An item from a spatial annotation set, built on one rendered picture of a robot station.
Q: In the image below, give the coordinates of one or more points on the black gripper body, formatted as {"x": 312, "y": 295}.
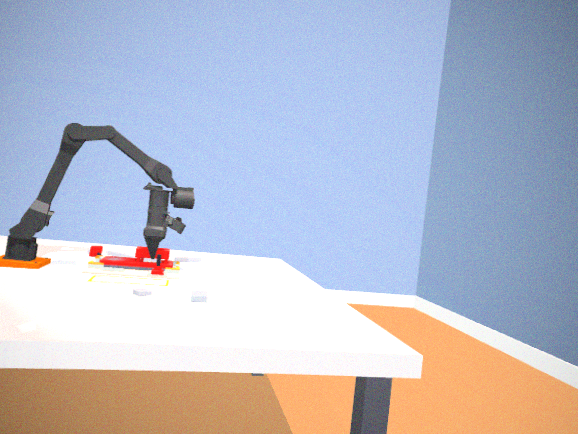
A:
{"x": 156, "y": 217}

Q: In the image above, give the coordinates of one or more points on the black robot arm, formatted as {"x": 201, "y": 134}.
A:
{"x": 21, "y": 246}

